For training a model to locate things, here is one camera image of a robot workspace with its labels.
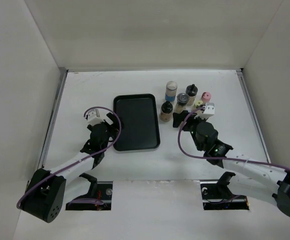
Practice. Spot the black knob cap brown bottle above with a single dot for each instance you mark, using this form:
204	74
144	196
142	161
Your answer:
166	111

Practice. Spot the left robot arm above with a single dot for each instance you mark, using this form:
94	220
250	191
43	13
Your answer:
44	196

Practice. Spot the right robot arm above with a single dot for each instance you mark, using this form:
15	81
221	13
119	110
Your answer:
244	176

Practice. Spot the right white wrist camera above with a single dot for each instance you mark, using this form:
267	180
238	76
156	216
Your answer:
207	110

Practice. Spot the black plastic tray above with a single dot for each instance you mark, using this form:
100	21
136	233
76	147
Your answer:
140	128

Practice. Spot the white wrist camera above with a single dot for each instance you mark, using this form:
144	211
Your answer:
93	117
207	110

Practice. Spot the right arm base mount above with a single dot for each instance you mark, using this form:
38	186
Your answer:
216	198

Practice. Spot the yellow cap bottle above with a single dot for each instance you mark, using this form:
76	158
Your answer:
198	104

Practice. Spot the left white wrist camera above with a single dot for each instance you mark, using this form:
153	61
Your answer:
93	117

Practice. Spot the pink cap bottle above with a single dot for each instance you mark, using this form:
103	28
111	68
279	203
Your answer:
206	97

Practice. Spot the blue label salt jar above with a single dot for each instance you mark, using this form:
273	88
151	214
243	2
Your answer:
171	90

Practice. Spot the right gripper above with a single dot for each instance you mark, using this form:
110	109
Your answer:
189	121

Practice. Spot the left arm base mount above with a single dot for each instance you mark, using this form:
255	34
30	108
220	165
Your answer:
98	198

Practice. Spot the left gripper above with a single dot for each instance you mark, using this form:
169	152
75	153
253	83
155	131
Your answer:
114	127

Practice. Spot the black knob cap spice bottle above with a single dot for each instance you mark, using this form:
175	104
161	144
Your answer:
191	91

